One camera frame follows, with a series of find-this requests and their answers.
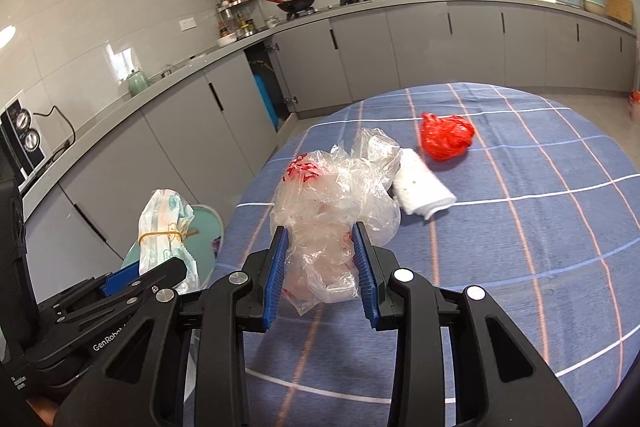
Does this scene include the wooden cutting board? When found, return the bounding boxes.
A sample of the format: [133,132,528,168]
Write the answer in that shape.
[605,0,635,26]

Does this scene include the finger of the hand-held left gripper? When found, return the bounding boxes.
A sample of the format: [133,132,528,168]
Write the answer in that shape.
[97,256,187,303]

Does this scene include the metal spice rack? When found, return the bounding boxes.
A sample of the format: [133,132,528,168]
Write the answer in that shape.
[216,0,258,42]

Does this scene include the green ceramic teapot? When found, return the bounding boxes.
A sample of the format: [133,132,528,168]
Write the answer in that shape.
[127,70,150,96]

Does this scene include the blue checked tablecloth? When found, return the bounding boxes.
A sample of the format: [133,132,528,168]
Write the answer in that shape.
[182,82,636,427]

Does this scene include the blue gas cylinder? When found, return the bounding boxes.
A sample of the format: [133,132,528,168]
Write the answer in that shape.
[252,74,281,128]

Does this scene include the black wok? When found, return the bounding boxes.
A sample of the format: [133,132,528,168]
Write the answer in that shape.
[265,0,318,18]

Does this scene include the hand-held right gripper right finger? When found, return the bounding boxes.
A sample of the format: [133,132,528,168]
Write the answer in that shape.
[350,221,583,427]

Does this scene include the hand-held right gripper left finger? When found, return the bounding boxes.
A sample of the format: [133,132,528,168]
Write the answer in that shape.
[52,227,291,427]

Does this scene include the person's left hand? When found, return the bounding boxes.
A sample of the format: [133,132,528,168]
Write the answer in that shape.
[27,399,60,427]

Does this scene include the grey kitchen counter cabinets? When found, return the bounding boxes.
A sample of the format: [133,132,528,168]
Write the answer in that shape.
[0,0,638,303]

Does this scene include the black power cable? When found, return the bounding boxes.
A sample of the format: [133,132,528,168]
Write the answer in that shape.
[32,105,77,160]

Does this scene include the red plastic bag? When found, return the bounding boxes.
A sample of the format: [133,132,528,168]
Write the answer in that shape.
[419,112,476,162]

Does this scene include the white green rubber-banded wrapper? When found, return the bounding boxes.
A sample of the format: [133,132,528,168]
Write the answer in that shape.
[137,189,201,293]

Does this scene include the clear red-print plastic bag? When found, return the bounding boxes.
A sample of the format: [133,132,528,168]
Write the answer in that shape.
[272,127,403,315]

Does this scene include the pale green bin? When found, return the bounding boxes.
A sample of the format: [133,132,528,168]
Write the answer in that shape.
[120,204,224,293]

